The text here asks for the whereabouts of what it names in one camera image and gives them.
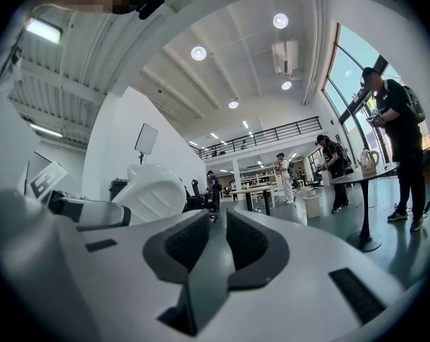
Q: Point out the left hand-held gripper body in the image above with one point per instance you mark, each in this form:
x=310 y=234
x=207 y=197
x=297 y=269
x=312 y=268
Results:
x=46 y=180

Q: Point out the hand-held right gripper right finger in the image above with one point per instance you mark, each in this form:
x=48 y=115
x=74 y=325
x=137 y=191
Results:
x=307 y=262

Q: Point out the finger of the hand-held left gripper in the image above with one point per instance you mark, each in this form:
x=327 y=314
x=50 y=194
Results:
x=101 y=214

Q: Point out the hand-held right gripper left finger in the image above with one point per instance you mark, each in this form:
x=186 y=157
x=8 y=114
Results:
x=129 y=269

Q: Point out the large black machine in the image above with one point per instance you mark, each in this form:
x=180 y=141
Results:
x=118 y=189

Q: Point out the white trash bin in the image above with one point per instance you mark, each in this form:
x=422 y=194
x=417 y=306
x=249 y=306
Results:
x=312 y=207

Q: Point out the light panel on stand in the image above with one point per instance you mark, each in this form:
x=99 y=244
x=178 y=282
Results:
x=146 y=139

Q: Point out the round wooden table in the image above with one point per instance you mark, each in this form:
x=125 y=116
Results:
x=252 y=191

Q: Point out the black office chair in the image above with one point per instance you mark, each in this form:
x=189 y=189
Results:
x=199 y=198

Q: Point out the black round marble table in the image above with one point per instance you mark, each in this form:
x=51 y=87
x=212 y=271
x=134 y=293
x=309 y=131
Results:
x=364 y=180

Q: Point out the cream electric kettle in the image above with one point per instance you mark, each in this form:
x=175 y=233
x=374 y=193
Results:
x=368 y=162

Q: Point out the black mezzanine railing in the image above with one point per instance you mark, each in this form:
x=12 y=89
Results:
x=265 y=135

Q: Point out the rectangular ceiling light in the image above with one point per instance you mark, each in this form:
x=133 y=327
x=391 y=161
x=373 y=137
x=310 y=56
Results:
x=43 y=30

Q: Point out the round ceiling light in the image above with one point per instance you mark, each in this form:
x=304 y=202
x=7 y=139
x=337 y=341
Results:
x=198 y=53
x=233 y=104
x=286 y=85
x=280 y=20

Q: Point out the large glass window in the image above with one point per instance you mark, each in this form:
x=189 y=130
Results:
x=350 y=70

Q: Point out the white ceiling air conditioner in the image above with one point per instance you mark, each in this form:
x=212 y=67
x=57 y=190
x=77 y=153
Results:
x=284 y=56

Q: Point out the black head-worn camera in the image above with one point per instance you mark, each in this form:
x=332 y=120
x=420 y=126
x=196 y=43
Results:
x=151 y=5

